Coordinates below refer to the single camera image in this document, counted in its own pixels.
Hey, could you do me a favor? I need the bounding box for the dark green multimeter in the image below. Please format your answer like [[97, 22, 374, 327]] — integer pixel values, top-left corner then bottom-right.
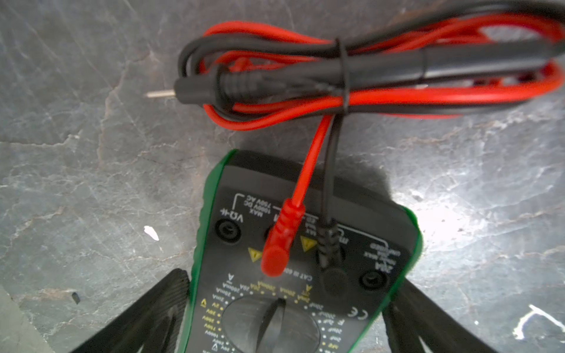
[[152, 1, 564, 352]]

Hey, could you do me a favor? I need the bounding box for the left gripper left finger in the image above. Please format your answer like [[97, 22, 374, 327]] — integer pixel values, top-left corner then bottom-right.
[[74, 269, 190, 353]]

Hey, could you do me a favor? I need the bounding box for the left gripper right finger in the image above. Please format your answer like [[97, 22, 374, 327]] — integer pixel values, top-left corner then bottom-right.
[[383, 280, 496, 353]]

